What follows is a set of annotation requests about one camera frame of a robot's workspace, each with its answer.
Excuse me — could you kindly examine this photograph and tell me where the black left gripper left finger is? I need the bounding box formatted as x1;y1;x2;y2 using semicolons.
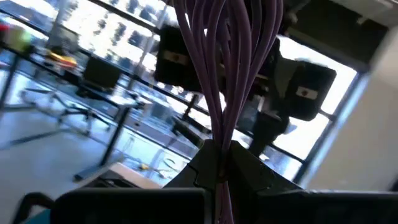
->
51;139;224;224

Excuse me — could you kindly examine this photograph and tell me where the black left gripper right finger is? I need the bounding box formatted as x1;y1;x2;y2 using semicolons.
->
226;140;398;224

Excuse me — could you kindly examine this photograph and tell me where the long light purple cable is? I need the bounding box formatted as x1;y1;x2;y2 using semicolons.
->
173;0;284;224

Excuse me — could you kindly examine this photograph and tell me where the black desk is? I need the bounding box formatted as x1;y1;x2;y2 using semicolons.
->
0;40;150;183

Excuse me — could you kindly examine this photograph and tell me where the teal plastic bin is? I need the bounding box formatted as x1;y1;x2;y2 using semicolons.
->
23;207;52;224

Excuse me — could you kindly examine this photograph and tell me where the green cup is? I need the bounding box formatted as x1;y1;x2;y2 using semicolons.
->
4;26;32;52

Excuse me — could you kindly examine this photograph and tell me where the black left wrist camera cable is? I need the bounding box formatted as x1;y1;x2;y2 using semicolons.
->
11;192;55;224

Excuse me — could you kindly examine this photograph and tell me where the grey desk leg frame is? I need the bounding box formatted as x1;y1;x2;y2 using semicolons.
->
0;86;111;150

